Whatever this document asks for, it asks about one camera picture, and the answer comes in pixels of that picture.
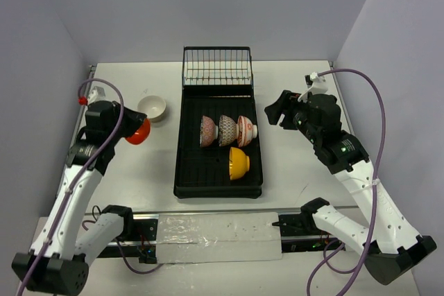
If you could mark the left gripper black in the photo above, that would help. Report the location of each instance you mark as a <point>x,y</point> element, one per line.
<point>128,120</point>

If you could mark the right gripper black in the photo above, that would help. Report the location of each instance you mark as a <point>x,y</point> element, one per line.
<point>288,101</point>

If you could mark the orange plastic bowl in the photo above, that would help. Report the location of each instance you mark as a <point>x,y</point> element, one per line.
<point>141,134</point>

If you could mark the white ceramic bowl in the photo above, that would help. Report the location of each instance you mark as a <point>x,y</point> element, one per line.
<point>155,107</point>

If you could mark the orange white patterned bowl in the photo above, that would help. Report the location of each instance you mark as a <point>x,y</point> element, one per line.
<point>247,131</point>

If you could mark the brown geometric patterned bowl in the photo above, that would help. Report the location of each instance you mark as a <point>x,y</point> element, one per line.
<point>228,131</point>

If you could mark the yellow plastic bowl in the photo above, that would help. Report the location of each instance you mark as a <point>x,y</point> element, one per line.
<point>239,163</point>

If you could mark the dark floral patterned bowl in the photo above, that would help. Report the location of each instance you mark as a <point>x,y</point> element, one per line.
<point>209,132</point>

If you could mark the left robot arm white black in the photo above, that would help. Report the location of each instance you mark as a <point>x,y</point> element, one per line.
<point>58,261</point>

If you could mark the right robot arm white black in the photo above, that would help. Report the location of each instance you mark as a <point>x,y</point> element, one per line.
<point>395,245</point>

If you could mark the black dish rack tray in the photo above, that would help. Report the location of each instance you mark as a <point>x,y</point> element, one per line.
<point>204,172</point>

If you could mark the silver tape strip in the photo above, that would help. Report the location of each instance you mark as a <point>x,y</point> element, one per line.
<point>208,238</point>

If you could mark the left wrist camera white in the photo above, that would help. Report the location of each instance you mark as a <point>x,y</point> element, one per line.
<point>96,94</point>

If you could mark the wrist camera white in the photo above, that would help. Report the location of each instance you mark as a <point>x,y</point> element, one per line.
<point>96,94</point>
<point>315,85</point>

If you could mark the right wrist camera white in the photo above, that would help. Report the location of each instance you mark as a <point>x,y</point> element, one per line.
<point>315,85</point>

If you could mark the black wire plate holder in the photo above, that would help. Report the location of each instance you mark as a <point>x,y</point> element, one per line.
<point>218,70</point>

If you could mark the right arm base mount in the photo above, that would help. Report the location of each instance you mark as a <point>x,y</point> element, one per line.
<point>298,236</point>

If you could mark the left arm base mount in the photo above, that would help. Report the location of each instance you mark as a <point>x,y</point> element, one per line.
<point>138,242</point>

